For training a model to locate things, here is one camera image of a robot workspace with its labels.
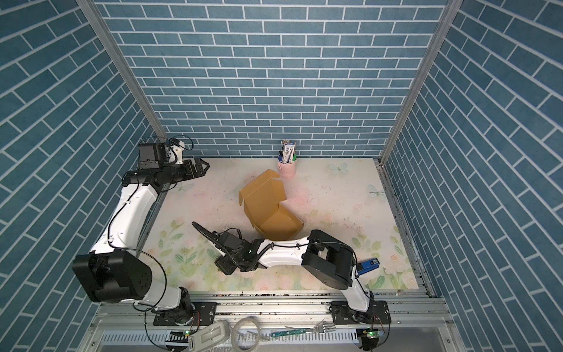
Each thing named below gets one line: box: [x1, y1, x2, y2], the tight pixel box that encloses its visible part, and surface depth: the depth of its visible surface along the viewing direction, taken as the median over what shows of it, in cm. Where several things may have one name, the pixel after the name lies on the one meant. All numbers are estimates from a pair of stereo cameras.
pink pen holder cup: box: [277, 161, 297, 180], surface depth 110 cm
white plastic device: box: [188, 319, 231, 352], surface depth 68 cm
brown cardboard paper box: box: [238, 169, 305, 242], surface depth 90 cm
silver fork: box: [285, 317, 336, 333], surface depth 72 cm
